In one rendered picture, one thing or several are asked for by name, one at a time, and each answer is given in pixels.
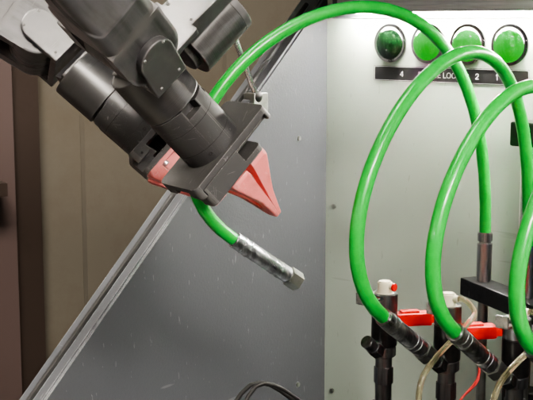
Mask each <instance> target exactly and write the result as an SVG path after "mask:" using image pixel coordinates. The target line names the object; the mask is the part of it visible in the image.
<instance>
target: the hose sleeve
mask: <svg viewBox="0 0 533 400"><path fill-rule="evenodd" d="M237 234H238V237H237V239H236V241H235V243H234V244H230V245H229V247H230V248H233V249H234V250H236V251H237V252H238V253H240V254H241V255H242V256H244V257H246V258H248V259H249V260H250V261H252V262H253V263H255V264H257V265H258V266H260V267H261V268H262V269H264V270H266V271H267V272H268V273H270V274H272V275H273V276H274V277H275V278H278V279H280V280H281V281H283V282H286V281H288V280H289V279H290V278H291V276H292V274H293V268H291V267H289V266H288V265H286V264H285V263H284V262H282V261H281V260H280V259H279V258H276V257H275V256H273V255H271V254H270V253H269V252H267V251H266V250H264V249H263V248H261V247H259V246H258V245H257V244H255V243H254V242H253V241H252V240H249V239H248V238H247V237H245V236H243V235H242V234H240V233H237Z"/></svg>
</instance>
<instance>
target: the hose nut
mask: <svg viewBox="0 0 533 400"><path fill-rule="evenodd" d="M292 268H293V274H292V276H291V278H290V279H289V280H288V281H286V282H283V284H284V285H285V286H287V287H288V288H290V289H291V290H296V289H298V288H300V286H301V284H302V283H303V282H304V280H305V278H304V275H303V273H301V272H300V271H299V270H297V269H296V268H294V267H292Z"/></svg>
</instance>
